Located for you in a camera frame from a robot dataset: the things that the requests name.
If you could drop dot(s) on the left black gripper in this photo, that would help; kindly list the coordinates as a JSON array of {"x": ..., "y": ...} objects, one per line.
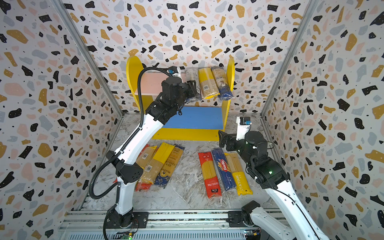
[{"x": 190, "y": 88}]

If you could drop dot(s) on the blue Barilla spaghetti box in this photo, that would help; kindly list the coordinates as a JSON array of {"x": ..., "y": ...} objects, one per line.
[{"x": 223, "y": 168}]

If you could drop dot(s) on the dark blue spaghetti bag left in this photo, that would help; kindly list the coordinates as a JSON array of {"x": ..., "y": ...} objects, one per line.
[{"x": 169, "y": 167}]

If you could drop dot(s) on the yellow shelf pink blue boards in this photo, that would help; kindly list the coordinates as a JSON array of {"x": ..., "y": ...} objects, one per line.
[{"x": 195, "y": 123}]

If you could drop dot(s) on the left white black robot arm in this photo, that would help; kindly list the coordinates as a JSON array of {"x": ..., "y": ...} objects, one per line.
[{"x": 155, "y": 117}]

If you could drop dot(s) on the red top spaghetti bag far-left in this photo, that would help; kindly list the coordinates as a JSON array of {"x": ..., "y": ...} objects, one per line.
[{"x": 126, "y": 172}]

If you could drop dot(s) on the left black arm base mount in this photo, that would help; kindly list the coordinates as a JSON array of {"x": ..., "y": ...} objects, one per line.
[{"x": 131, "y": 220}]

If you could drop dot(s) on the white label spaghetti bag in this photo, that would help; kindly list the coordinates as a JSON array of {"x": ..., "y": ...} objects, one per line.
[{"x": 192, "y": 74}]

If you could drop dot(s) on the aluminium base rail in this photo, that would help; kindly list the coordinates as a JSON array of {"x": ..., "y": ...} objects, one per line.
[{"x": 164, "y": 225}]

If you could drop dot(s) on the yellow Statime spaghetti bag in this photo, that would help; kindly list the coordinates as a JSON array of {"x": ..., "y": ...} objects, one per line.
[{"x": 238, "y": 174}]

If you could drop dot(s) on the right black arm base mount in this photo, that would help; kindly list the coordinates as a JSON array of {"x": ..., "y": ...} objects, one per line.
[{"x": 240, "y": 219}]

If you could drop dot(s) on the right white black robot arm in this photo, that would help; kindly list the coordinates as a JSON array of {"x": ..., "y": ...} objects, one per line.
[{"x": 270, "y": 175}]

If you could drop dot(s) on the yellow top spaghetti bag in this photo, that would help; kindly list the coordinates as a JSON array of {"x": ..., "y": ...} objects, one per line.
[
  {"x": 208, "y": 84},
  {"x": 155, "y": 165}
]

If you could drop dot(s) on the yellow navy spaghetti bag figure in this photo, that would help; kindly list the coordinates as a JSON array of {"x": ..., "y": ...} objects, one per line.
[{"x": 221, "y": 80}]

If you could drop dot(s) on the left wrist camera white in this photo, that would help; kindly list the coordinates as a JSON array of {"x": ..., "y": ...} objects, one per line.
[{"x": 174, "y": 71}]

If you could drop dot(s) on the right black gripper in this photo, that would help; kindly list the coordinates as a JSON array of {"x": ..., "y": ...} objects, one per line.
[{"x": 227, "y": 140}]

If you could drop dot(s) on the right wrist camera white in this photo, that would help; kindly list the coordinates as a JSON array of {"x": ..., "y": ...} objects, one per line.
[{"x": 243, "y": 127}]

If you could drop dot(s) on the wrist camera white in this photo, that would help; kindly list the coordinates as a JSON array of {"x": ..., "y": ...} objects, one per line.
[
  {"x": 174, "y": 71},
  {"x": 243, "y": 127}
]

